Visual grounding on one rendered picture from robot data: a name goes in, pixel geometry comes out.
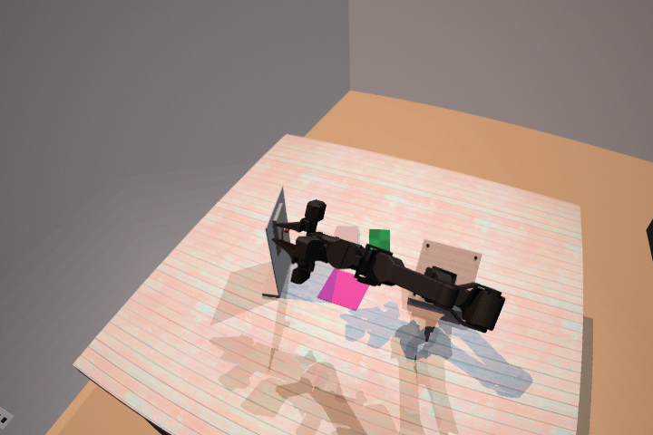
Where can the magenta flat square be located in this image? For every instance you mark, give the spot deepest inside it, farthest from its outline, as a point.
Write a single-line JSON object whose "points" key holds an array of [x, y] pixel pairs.
{"points": [[343, 289]]}

